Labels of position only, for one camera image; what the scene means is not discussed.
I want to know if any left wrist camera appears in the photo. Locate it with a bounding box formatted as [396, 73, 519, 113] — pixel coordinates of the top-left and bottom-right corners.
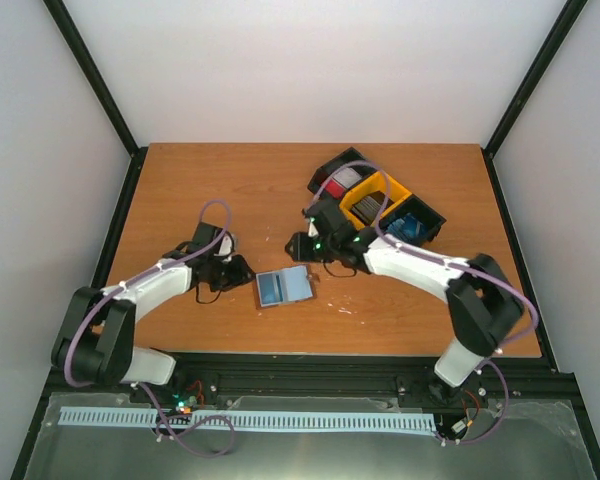
[215, 233, 236, 259]

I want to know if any blue credit card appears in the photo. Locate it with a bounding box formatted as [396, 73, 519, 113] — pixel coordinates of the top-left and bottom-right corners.
[257, 272, 284, 307]

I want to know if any black frame post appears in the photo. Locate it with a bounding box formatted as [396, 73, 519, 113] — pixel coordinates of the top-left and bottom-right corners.
[482, 0, 590, 155]
[43, 0, 140, 157]

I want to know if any small circuit board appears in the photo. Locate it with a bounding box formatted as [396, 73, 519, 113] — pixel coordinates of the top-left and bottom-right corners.
[174, 380, 205, 414]

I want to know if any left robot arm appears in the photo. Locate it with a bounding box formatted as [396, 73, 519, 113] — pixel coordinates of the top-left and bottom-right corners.
[51, 222, 255, 403]

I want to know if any brown leather card holder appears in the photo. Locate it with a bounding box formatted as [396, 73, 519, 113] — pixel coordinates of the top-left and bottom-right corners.
[255, 264, 317, 308]

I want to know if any left black frame post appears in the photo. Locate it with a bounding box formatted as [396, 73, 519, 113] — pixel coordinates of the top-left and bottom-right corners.
[43, 0, 140, 157]

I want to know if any light blue cable duct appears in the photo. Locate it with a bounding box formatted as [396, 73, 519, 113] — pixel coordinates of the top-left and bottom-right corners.
[57, 407, 436, 436]

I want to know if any black bin left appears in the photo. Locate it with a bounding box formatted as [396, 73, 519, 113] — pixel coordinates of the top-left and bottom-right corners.
[307, 147, 376, 200]

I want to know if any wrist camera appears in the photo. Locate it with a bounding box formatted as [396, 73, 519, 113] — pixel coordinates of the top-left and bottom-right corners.
[307, 217, 319, 238]
[215, 233, 236, 259]

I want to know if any right black frame post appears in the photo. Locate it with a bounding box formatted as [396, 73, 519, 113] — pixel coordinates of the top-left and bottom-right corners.
[482, 0, 590, 155]

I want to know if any white card stack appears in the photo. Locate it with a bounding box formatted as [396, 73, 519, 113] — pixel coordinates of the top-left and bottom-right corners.
[332, 167, 362, 190]

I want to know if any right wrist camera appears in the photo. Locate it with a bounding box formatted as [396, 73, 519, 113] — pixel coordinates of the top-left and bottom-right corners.
[307, 217, 319, 238]

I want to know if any right base connector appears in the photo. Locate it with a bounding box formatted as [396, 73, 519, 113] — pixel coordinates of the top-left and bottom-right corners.
[451, 419, 473, 438]

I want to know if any blue card stack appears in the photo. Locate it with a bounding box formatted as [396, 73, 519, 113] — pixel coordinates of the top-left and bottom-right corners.
[386, 213, 426, 245]

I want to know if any black bin right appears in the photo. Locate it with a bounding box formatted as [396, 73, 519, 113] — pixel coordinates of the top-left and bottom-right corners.
[380, 195, 446, 247]

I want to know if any yellow bin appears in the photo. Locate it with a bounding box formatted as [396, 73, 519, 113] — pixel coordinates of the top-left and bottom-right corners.
[338, 170, 412, 231]

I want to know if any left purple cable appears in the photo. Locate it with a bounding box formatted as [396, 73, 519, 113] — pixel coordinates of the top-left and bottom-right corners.
[62, 199, 237, 457]

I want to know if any red card stack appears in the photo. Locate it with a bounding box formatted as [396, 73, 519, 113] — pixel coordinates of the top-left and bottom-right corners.
[322, 179, 347, 199]

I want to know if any dark grey card stack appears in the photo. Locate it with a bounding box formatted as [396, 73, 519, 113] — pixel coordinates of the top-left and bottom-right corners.
[351, 191, 385, 225]

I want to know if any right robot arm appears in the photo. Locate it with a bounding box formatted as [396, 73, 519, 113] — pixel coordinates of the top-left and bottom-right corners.
[285, 200, 525, 403]

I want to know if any black bin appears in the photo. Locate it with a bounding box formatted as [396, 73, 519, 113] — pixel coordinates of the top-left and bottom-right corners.
[307, 147, 376, 200]
[380, 195, 446, 247]

